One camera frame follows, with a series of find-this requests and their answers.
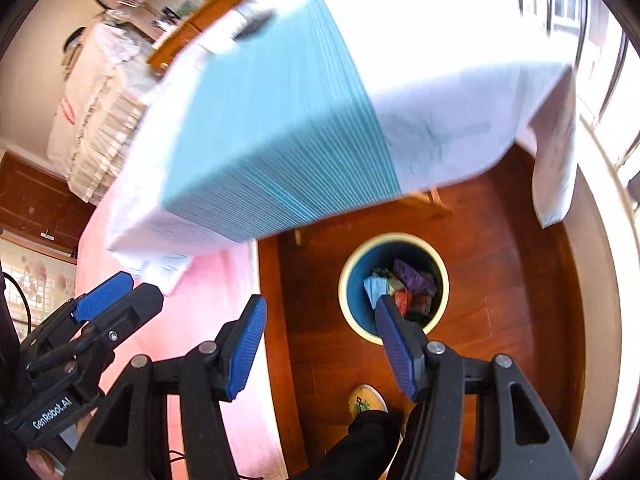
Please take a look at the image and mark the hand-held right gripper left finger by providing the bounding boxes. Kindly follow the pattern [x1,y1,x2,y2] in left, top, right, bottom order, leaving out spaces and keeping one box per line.
[62,294,268,480]

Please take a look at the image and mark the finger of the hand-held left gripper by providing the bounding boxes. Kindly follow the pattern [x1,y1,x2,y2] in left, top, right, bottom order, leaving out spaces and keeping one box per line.
[27,282,166,391]
[19,271,136,357]

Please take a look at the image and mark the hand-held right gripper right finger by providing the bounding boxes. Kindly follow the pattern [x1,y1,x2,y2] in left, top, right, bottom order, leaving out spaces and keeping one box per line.
[374,296,581,480]

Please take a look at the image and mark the light blue face mask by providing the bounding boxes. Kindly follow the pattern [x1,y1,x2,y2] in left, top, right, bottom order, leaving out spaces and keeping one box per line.
[362,272,396,309]

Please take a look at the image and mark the cream rimmed blue trash bin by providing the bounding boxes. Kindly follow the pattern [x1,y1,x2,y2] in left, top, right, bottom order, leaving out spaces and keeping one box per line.
[338,232,449,346]

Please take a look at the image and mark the yellow knitted slipper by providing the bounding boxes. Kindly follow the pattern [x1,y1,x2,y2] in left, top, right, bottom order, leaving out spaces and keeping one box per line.
[348,384,390,419]

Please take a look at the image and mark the pink bed sheet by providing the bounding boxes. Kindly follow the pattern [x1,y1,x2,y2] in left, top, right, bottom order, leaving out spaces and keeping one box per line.
[75,195,301,480]

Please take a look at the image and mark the person's black trouser leg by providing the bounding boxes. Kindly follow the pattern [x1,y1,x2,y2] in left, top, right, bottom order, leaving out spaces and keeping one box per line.
[295,407,417,480]

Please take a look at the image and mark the brown wooden door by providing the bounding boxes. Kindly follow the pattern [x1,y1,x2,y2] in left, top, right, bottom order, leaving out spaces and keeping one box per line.
[0,152,97,257]

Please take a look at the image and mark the wooden table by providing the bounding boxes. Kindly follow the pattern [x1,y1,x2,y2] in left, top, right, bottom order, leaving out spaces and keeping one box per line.
[292,185,454,249]

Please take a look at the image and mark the white frilled furniture cover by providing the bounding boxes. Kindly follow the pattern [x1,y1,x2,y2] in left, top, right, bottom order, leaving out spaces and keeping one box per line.
[46,10,167,207]

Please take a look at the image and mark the teal striped white tablecloth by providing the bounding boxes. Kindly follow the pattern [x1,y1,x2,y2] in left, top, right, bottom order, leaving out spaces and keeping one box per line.
[106,0,581,297]

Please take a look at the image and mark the black box with white label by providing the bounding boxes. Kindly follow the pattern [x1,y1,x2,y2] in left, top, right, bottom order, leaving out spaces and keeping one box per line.
[202,7,279,54]

